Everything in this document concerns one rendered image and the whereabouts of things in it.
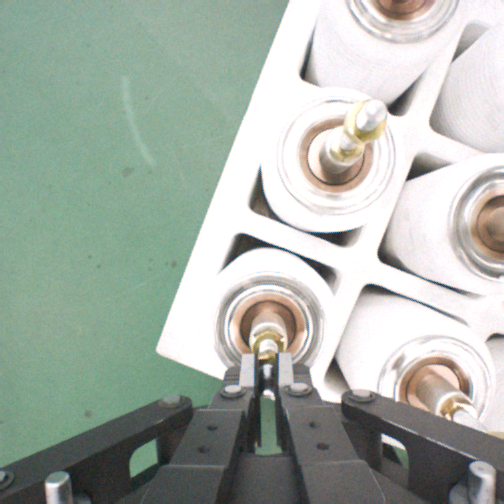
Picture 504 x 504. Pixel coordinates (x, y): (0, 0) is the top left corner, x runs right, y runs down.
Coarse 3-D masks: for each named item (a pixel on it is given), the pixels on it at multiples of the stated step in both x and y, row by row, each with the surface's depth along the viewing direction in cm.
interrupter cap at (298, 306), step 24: (240, 288) 24; (264, 288) 24; (288, 288) 24; (216, 312) 24; (240, 312) 24; (288, 312) 24; (312, 312) 24; (216, 336) 24; (240, 336) 24; (288, 336) 24; (312, 336) 24; (240, 360) 24; (312, 360) 24
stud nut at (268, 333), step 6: (264, 330) 20; (270, 330) 20; (258, 336) 20; (264, 336) 20; (270, 336) 20; (276, 336) 20; (282, 336) 20; (258, 342) 20; (276, 342) 20; (282, 342) 20; (258, 348) 20; (282, 348) 20
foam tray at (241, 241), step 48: (480, 0) 29; (288, 48) 30; (288, 96) 30; (432, 96) 30; (240, 144) 31; (432, 144) 30; (240, 192) 31; (240, 240) 42; (288, 240) 31; (336, 240) 40; (192, 288) 31; (336, 288) 32; (432, 288) 30; (192, 336) 32; (480, 336) 30; (336, 384) 34
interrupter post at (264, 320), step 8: (264, 312) 24; (272, 312) 24; (256, 320) 23; (264, 320) 22; (272, 320) 22; (280, 320) 23; (256, 328) 21; (264, 328) 21; (272, 328) 21; (280, 328) 21
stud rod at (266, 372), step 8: (264, 344) 19; (272, 344) 19; (264, 368) 16; (272, 368) 16; (264, 376) 15; (272, 376) 15; (264, 384) 15; (272, 384) 15; (264, 392) 15; (272, 392) 15
